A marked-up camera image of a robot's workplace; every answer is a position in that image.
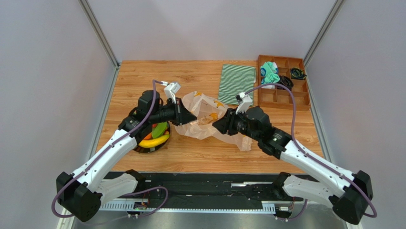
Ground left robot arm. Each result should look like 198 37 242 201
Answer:
52 90 197 222

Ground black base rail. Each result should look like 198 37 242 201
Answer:
65 171 353 220

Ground black fruit bowl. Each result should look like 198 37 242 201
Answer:
133 122 171 153

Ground teal white socks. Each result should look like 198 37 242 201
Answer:
260 62 280 84

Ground banana print plastic bag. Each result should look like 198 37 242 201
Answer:
175 91 253 151

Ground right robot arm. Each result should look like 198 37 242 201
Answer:
213 106 373 225

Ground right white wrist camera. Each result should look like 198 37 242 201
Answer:
236 92 253 114

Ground yellow banana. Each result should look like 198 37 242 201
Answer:
138 134 171 148

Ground green starfruit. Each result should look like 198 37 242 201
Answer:
152 122 168 139

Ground wooden compartment tray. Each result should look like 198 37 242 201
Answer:
257 55 311 111

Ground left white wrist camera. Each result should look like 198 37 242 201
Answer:
161 81 181 104

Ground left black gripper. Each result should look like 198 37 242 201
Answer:
150 97 197 126

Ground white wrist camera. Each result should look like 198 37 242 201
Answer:
236 92 253 114
161 81 181 104

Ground green striped cloth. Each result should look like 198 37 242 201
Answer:
218 64 256 105

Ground orange fruit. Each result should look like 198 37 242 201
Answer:
144 133 152 140

